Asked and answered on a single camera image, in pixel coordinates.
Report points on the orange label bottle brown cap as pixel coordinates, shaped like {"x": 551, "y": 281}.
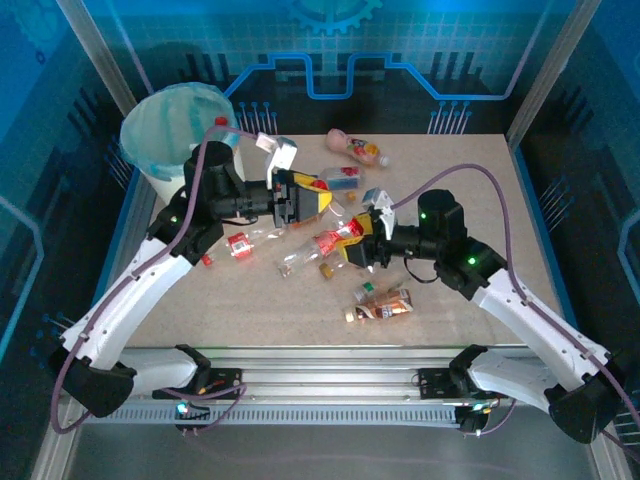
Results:
{"x": 326, "y": 270}

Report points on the clear bottle green cap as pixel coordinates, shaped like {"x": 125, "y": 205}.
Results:
{"x": 367, "y": 289}

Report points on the crushed clear bottle blue label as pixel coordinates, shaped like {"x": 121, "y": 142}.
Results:
{"x": 345, "y": 179}

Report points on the Wahaha bottle red white label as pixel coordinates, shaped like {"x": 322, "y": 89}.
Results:
{"x": 305, "y": 256}

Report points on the pink peach drink bottle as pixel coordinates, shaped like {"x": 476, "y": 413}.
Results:
{"x": 357, "y": 149}

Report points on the brown coffee drink bottle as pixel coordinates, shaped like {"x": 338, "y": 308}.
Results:
{"x": 385, "y": 307}

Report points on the clear cola bottle red cap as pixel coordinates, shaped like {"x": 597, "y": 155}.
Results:
{"x": 220, "y": 121}

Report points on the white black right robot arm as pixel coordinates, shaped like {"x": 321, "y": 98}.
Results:
{"x": 540, "y": 325}

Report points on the white waste bin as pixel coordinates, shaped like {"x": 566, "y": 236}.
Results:
{"x": 165, "y": 182}

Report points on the grey metal front tray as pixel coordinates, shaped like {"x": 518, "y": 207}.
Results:
{"x": 325, "y": 455}

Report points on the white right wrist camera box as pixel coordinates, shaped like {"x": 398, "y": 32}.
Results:
{"x": 382, "y": 202}

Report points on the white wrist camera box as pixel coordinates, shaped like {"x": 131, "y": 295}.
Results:
{"x": 282, "y": 152}
{"x": 382, "y": 202}

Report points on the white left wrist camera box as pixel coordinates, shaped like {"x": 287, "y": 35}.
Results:
{"x": 282, "y": 152}

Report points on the aluminium mounting rail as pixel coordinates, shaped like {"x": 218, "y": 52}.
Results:
{"x": 325, "y": 375}

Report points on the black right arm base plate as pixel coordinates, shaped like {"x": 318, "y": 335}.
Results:
{"x": 432, "y": 382}

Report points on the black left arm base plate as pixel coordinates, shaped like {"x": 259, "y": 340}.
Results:
{"x": 225, "y": 375}

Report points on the aluminium left frame post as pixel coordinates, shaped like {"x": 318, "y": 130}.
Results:
{"x": 100, "y": 55}

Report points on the aluminium frame post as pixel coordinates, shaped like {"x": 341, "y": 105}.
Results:
{"x": 100, "y": 55}
{"x": 550, "y": 70}

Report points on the aluminium right frame post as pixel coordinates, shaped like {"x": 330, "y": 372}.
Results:
{"x": 550, "y": 70}

